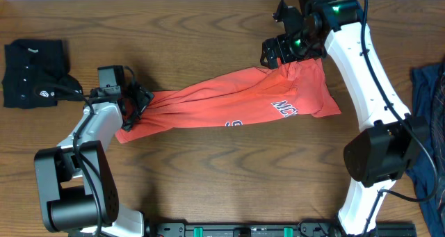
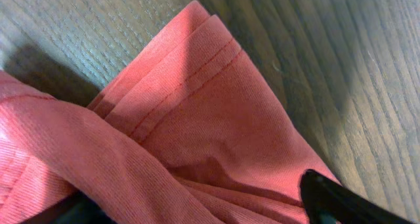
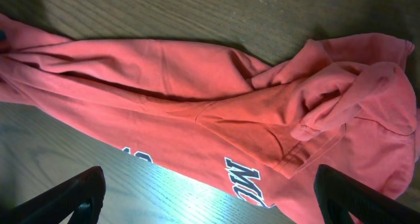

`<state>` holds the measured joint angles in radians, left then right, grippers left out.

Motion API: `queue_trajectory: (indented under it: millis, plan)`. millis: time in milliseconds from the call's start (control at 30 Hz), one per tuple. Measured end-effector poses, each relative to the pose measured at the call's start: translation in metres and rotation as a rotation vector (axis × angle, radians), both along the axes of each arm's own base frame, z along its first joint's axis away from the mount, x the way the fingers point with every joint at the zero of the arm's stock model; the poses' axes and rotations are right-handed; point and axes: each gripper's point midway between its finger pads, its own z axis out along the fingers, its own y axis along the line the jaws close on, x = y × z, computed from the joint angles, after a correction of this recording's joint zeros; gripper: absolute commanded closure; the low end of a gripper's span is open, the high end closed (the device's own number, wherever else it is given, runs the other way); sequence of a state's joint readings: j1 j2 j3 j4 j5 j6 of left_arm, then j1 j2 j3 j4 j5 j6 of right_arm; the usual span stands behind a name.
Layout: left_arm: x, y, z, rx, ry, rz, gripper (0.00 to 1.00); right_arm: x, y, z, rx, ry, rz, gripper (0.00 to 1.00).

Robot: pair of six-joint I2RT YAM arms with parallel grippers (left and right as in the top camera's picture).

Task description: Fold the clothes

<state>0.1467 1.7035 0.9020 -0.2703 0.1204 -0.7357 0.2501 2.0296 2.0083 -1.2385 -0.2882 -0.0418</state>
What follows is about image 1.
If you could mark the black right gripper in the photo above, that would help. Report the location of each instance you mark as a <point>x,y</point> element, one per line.
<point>281,42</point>

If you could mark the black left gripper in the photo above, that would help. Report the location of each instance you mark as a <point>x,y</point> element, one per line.
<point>143,98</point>

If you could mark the red printed t-shirt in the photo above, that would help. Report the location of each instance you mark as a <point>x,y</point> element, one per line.
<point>250,96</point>

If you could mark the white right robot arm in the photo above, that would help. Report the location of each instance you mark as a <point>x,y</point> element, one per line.
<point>390,137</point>

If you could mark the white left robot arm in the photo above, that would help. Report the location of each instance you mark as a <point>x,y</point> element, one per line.
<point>76,188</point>

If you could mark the folded black polo shirt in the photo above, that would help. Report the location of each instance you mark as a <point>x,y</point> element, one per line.
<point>33,68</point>

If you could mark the dark blue garment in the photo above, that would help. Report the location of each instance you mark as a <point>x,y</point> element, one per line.
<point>428,102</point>

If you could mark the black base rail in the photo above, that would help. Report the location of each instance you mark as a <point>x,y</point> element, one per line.
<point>308,229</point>

